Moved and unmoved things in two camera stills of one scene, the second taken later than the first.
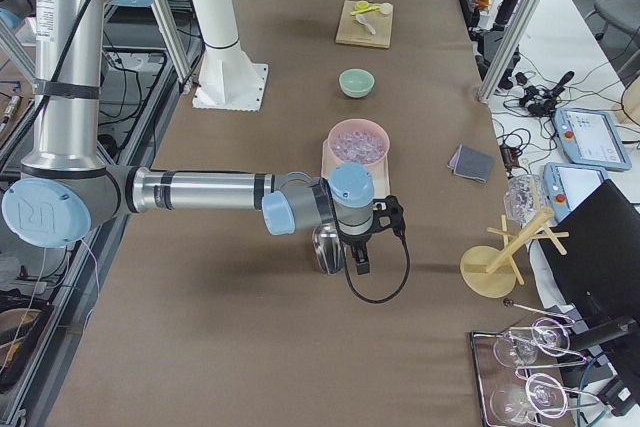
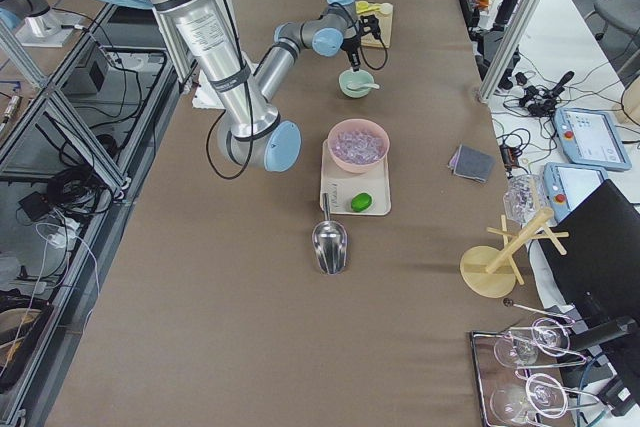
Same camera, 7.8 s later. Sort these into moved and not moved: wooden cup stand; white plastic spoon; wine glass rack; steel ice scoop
Moved: white plastic spoon
Not moved: wooden cup stand; steel ice scoop; wine glass rack
